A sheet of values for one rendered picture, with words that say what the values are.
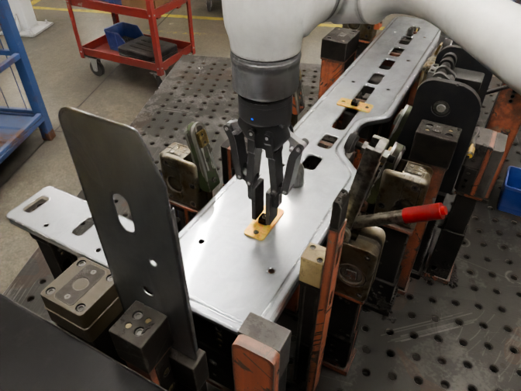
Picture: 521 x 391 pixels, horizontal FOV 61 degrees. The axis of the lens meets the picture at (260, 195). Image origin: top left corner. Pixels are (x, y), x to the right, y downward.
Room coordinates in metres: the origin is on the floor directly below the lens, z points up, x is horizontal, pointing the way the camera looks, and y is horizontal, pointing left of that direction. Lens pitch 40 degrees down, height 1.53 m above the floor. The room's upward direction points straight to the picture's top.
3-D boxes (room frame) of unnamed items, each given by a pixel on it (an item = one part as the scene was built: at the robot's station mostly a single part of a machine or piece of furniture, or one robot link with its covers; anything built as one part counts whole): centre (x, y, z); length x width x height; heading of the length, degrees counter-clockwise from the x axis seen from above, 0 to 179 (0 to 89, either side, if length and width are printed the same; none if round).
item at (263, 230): (0.55, -0.01, 1.01); 0.08 x 0.04 x 0.01; 152
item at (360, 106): (0.96, -0.23, 1.01); 0.08 x 0.04 x 0.01; 61
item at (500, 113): (1.00, -0.63, 0.92); 0.10 x 0.08 x 0.45; 151
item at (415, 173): (0.61, -0.26, 0.88); 0.11 x 0.09 x 0.37; 61
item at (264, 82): (0.55, -0.01, 1.28); 0.09 x 0.09 x 0.06
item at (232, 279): (0.98, -0.23, 1.00); 1.38 x 0.22 x 0.02; 151
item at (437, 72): (0.77, -0.36, 0.94); 0.18 x 0.13 x 0.49; 151
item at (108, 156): (0.32, 0.13, 1.17); 0.12 x 0.01 x 0.34; 61
